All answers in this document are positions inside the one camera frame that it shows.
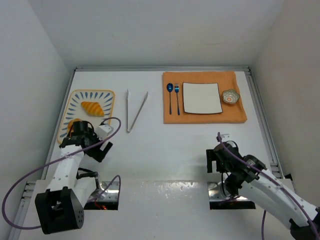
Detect curled striped croissant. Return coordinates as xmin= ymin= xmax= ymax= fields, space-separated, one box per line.
xmin=67 ymin=118 xmax=82 ymax=133

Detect long striped croissant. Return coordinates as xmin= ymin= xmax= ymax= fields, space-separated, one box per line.
xmin=81 ymin=101 xmax=104 ymax=117

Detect metal serving tongs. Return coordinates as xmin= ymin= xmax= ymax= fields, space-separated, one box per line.
xmin=125 ymin=89 xmax=149 ymax=134

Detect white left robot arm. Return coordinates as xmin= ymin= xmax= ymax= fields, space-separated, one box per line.
xmin=35 ymin=120 xmax=113 ymax=235

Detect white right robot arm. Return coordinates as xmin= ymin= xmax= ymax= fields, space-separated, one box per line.
xmin=206 ymin=141 xmax=320 ymax=240

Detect blue patterned serving tray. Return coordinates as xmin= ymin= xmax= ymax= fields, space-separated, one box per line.
xmin=56 ymin=89 xmax=116 ymax=144

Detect orange cloth placemat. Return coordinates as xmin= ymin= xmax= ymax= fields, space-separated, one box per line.
xmin=162 ymin=71 xmax=247 ymax=124

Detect small flower-shaped sauce dish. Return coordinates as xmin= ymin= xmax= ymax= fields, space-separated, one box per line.
xmin=222 ymin=89 xmax=240 ymax=105

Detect white square plate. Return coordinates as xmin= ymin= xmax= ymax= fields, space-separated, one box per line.
xmin=182 ymin=82 xmax=223 ymax=115

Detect blue metal fork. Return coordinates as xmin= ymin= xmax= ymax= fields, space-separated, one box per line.
xmin=174 ymin=83 xmax=181 ymax=116

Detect blue metal spoon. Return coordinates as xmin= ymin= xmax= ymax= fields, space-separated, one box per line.
xmin=166 ymin=83 xmax=174 ymax=115

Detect black right base cable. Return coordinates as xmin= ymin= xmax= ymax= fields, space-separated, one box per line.
xmin=220 ymin=169 xmax=232 ymax=200

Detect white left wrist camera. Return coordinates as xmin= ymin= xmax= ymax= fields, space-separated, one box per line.
xmin=95 ymin=124 xmax=114 ymax=140

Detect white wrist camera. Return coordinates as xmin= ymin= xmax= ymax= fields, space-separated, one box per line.
xmin=216 ymin=134 xmax=231 ymax=143
xmin=95 ymin=124 xmax=114 ymax=140

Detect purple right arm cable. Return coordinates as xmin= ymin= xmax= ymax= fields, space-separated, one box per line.
xmin=216 ymin=132 xmax=320 ymax=240

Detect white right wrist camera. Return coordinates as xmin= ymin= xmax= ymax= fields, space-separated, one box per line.
xmin=216 ymin=134 xmax=231 ymax=143

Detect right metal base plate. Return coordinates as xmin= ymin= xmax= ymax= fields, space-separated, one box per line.
xmin=207 ymin=182 xmax=256 ymax=210

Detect metal base plate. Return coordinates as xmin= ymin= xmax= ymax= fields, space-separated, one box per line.
xmin=84 ymin=180 xmax=121 ymax=211
xmin=207 ymin=182 xmax=256 ymax=210

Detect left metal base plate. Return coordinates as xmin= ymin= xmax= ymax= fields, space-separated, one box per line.
xmin=84 ymin=180 xmax=121 ymax=211

